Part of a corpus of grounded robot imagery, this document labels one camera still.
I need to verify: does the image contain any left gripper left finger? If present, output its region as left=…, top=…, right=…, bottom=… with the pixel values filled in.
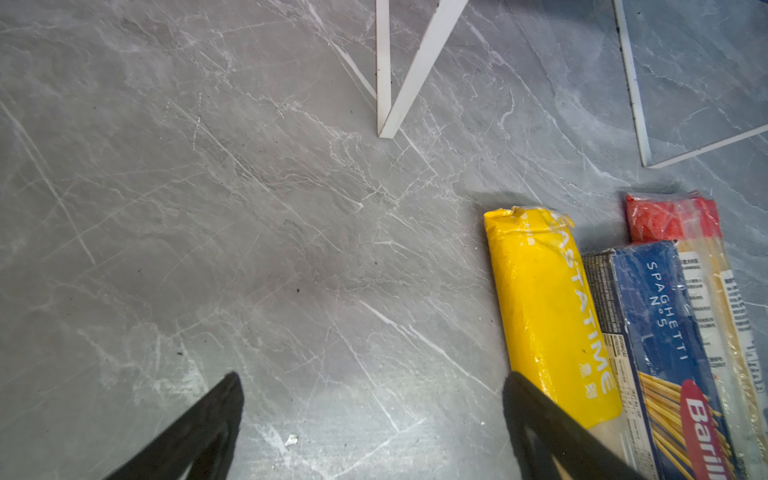
left=108, top=372, right=244, bottom=479

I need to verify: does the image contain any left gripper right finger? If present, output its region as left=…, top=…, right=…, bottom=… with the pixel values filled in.
left=502, top=372, right=641, bottom=479

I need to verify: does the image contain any yellow Pastatime spaghetti bag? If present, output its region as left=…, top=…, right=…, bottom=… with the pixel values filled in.
left=484, top=206, right=636, bottom=466

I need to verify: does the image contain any blue Barilla spaghetti box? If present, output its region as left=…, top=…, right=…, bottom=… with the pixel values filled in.
left=583, top=241, right=745, bottom=479

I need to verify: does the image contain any red-ended spaghetti bag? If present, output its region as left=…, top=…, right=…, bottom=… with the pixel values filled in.
left=626, top=192, right=767, bottom=479

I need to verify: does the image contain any white two-tier shelf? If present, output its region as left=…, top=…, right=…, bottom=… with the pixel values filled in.
left=375, top=0, right=767, bottom=169

